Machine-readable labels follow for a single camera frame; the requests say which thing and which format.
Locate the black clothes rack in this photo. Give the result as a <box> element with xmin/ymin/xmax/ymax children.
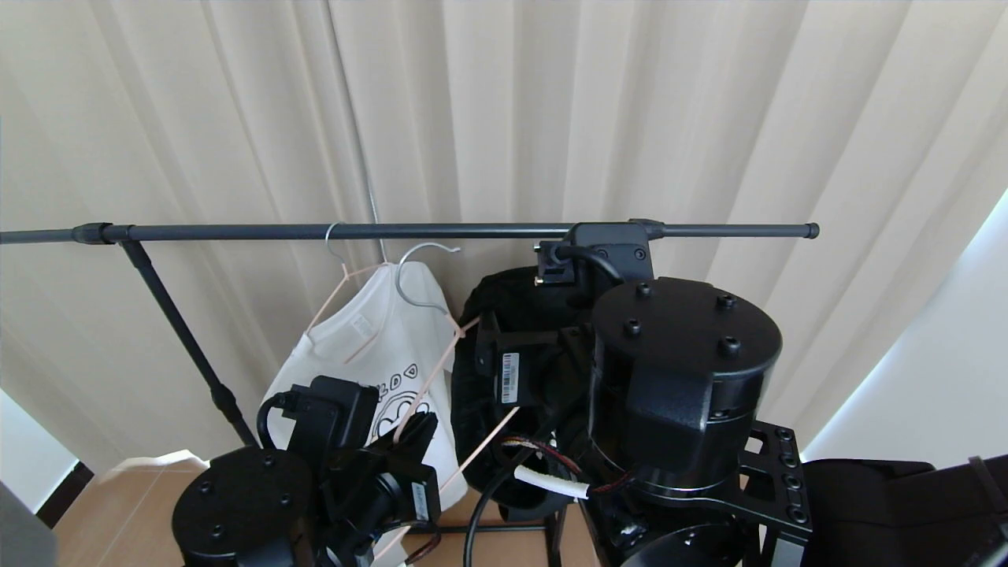
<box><xmin>0</xmin><ymin>219</ymin><xmax>821</xmax><ymax>567</ymax></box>

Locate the beige curtain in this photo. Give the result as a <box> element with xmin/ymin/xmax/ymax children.
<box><xmin>0</xmin><ymin>0</ymin><xmax>1008</xmax><ymax>473</ymax></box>

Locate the pink clothes hanger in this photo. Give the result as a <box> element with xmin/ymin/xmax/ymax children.
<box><xmin>369</xmin><ymin>243</ymin><xmax>522</xmax><ymax>564</ymax></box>
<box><xmin>303</xmin><ymin>223</ymin><xmax>391</xmax><ymax>365</ymax></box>

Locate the white garment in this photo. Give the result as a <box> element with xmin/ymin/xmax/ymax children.
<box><xmin>260</xmin><ymin>261</ymin><xmax>471</xmax><ymax>567</ymax></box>

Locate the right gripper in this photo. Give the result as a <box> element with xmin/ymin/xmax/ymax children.
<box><xmin>474</xmin><ymin>311</ymin><xmax>593</xmax><ymax>412</ymax></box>

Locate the black garment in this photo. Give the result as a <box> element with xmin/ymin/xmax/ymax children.
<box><xmin>450</xmin><ymin>266</ymin><xmax>601</xmax><ymax>522</ymax></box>

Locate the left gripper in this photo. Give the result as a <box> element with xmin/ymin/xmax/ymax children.
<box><xmin>327</xmin><ymin>461</ymin><xmax>443</xmax><ymax>567</ymax></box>

